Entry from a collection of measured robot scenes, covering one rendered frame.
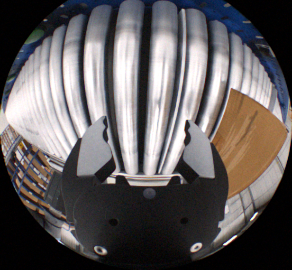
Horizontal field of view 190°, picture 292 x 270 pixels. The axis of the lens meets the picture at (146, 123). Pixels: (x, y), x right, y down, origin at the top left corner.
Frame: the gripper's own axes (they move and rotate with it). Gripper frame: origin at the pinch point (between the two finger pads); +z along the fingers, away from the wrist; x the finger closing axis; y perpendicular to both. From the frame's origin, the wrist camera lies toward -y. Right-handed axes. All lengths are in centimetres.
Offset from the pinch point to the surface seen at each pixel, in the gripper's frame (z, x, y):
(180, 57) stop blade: 6.5, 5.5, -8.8
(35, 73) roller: 5.7, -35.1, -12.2
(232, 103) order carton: 3.4, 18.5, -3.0
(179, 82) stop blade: 5.8, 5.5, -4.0
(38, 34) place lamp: 0.3, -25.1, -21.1
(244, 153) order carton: -5.4, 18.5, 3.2
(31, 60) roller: 6.0, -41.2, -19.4
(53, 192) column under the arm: -15, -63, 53
